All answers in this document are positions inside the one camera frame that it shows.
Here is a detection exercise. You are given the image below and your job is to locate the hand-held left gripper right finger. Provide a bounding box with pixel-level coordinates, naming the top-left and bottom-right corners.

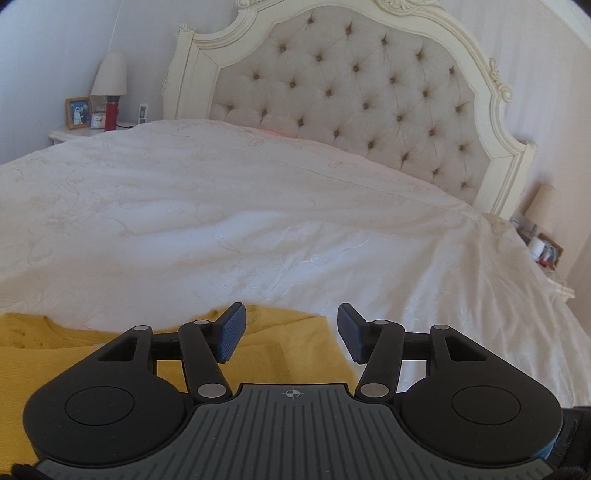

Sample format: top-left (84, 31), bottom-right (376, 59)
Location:
top-left (338, 303), bottom-right (489, 400)

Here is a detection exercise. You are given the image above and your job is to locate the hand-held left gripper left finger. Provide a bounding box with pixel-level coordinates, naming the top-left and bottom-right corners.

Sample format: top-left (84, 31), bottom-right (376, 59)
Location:
top-left (92, 302), bottom-right (247, 400)

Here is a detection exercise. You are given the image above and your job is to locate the yellow knit shirt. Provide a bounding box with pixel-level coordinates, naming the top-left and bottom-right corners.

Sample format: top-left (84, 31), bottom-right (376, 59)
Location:
top-left (0, 305), bottom-right (362, 468)

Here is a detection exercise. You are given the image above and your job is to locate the white bedspread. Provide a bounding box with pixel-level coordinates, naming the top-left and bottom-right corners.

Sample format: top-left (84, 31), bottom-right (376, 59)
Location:
top-left (0, 118), bottom-right (591, 412)

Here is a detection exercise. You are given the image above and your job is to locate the beige table lamp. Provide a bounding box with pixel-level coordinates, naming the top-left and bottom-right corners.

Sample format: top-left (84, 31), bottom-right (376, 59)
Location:
top-left (523, 184), bottom-right (562, 237)

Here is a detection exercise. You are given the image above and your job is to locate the cream tufted headboard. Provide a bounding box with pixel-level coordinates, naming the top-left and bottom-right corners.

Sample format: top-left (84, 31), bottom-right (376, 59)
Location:
top-left (163, 0), bottom-right (539, 220)

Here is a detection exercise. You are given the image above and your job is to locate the red bottle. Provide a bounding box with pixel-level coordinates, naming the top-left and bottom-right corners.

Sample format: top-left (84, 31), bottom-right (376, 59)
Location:
top-left (105, 95), bottom-right (120, 133)

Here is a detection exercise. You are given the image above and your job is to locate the white nightstand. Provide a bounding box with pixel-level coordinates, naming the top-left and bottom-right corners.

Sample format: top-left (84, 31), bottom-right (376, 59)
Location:
top-left (48, 121), bottom-right (138, 147)

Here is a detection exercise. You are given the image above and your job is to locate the wooden picture frame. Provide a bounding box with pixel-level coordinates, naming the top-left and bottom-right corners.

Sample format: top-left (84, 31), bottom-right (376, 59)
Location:
top-left (65, 96), bottom-right (93, 130)
top-left (536, 233), bottom-right (564, 269)

